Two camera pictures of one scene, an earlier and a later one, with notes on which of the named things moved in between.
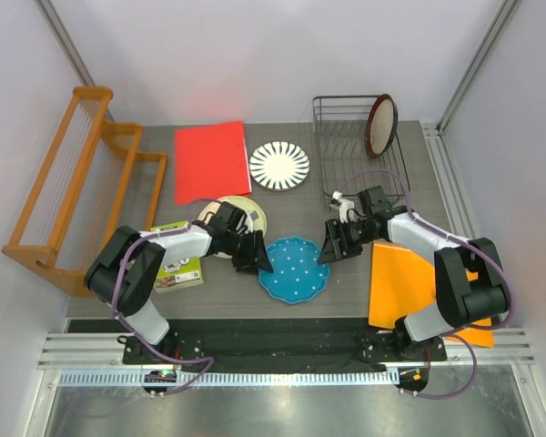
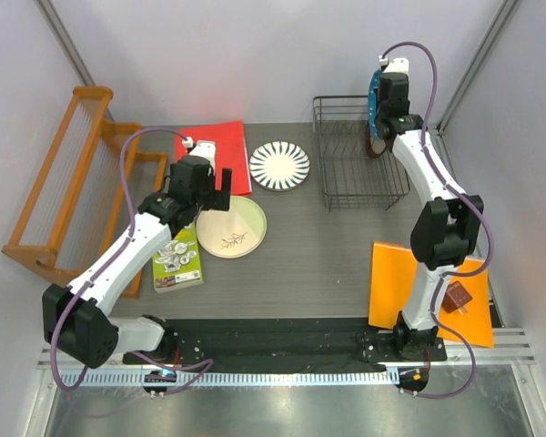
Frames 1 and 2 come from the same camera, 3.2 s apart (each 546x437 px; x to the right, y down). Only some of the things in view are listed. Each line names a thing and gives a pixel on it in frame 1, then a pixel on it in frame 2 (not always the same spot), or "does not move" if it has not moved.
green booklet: [181, 274] does not move
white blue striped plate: [278, 166] does not move
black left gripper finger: [261, 254] -> [227, 179]
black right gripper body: [356, 231] -> [379, 114]
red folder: [211, 162] does not move
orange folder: [401, 283] does not move
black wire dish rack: [347, 167] does not move
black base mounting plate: [278, 344] does not move
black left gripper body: [240, 244] -> [204, 196]
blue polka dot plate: [297, 277] -> [372, 102]
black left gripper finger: [247, 264] -> [219, 201]
